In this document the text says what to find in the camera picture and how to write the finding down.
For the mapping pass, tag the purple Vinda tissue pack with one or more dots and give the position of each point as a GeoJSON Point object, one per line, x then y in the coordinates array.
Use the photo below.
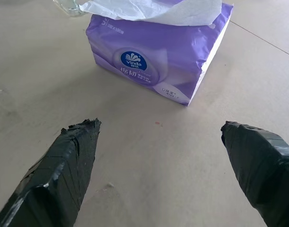
{"type": "Point", "coordinates": [158, 54]}

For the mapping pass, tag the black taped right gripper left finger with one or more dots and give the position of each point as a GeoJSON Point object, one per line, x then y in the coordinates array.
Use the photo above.
{"type": "Point", "coordinates": [56, 175]}

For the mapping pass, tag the white tissue sheet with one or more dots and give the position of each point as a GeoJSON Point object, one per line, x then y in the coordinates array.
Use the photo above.
{"type": "Point", "coordinates": [153, 11]}

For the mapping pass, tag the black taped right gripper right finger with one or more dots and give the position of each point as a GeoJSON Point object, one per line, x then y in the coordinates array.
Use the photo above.
{"type": "Point", "coordinates": [260, 165]}

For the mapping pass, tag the clear glass container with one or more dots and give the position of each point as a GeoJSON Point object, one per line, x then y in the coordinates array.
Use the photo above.
{"type": "Point", "coordinates": [69, 8]}

